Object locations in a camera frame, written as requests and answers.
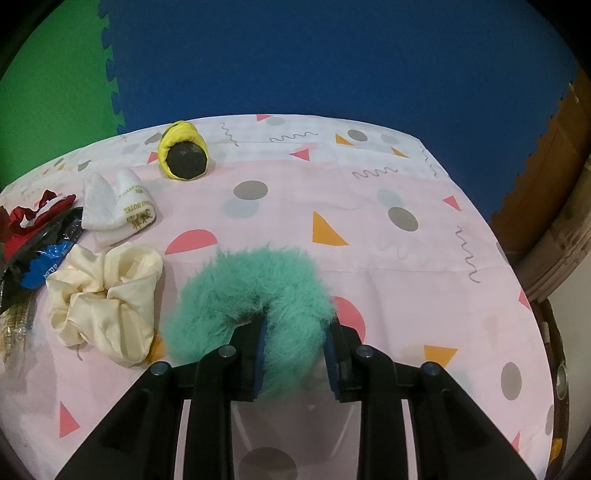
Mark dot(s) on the blue foam mat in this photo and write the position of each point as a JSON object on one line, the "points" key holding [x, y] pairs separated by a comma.
{"points": [[323, 55]]}

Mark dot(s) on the red and white cloth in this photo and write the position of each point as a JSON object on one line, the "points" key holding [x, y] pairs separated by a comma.
{"points": [[18, 217]]}

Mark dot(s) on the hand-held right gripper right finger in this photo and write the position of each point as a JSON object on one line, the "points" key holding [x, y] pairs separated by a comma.
{"points": [[331, 364]]}

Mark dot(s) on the white rolled towel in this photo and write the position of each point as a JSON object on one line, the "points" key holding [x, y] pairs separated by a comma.
{"points": [[111, 203]]}

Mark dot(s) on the black plastic packet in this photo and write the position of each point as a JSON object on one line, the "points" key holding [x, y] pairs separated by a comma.
{"points": [[55, 230]]}

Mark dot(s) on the green fluffy scrunchie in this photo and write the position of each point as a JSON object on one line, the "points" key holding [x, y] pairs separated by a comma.
{"points": [[221, 295]]}

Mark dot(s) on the cream satin scrunchie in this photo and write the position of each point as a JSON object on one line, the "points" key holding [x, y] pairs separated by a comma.
{"points": [[120, 295]]}

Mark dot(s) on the blue plastic packet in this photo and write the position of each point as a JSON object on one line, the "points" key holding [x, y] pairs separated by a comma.
{"points": [[46, 259]]}

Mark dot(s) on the green foam mat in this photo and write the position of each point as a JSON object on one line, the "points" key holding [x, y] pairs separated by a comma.
{"points": [[55, 92]]}

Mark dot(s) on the yellow cloth black end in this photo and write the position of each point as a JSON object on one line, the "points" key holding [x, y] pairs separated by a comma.
{"points": [[178, 136]]}

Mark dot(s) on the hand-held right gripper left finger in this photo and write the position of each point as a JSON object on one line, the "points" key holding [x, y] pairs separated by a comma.
{"points": [[260, 355]]}

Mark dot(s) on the clear plastic packet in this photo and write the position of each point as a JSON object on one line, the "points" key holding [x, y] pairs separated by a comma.
{"points": [[14, 323]]}

